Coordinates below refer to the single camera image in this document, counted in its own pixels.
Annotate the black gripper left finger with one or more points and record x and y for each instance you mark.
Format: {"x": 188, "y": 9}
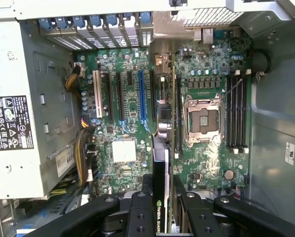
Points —
{"x": 141, "y": 217}

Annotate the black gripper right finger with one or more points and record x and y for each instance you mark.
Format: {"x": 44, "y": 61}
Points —
{"x": 199, "y": 217}

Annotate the green graphics card black cooler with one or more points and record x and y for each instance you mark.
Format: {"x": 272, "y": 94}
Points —
{"x": 159, "y": 172}

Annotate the silver coin battery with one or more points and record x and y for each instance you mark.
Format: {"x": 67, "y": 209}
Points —
{"x": 229, "y": 174}

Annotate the silver finned heat sink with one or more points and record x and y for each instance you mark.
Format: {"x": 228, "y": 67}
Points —
{"x": 124, "y": 151}

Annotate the metal socket cover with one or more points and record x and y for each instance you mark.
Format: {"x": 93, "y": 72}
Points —
{"x": 204, "y": 137}

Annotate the grey disk bay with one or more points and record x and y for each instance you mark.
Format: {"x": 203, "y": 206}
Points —
{"x": 53, "y": 208}

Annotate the CPU socket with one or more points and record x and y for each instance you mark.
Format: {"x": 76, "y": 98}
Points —
{"x": 203, "y": 121}

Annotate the RAM slot white clips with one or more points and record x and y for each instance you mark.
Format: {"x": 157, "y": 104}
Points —
{"x": 235, "y": 111}
{"x": 245, "y": 111}
{"x": 162, "y": 79}
{"x": 177, "y": 123}

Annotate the RAM slot black clips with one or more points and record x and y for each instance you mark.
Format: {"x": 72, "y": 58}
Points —
{"x": 240, "y": 111}
{"x": 229, "y": 111}
{"x": 180, "y": 111}

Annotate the white label sticker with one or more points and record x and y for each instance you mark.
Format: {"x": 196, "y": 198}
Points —
{"x": 290, "y": 153}

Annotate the blue expansion slot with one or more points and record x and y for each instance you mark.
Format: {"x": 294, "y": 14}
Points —
{"x": 141, "y": 96}

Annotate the black grey PC case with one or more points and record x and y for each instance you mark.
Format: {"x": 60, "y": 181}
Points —
{"x": 273, "y": 111}

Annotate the white expansion slot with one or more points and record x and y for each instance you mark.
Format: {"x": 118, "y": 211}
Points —
{"x": 97, "y": 93}

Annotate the short black expansion slot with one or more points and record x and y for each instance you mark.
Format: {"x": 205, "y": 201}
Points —
{"x": 129, "y": 78}

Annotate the green motherboard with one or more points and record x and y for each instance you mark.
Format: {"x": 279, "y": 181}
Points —
{"x": 127, "y": 61}

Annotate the black rating label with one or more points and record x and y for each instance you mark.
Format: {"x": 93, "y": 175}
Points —
{"x": 11, "y": 123}

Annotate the blue expansion card clip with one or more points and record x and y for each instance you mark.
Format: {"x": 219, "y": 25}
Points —
{"x": 145, "y": 19}
{"x": 94, "y": 21}
{"x": 63, "y": 23}
{"x": 111, "y": 20}
{"x": 47, "y": 24}
{"x": 79, "y": 21}

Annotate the silver power supply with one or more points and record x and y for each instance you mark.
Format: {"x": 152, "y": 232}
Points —
{"x": 19, "y": 61}

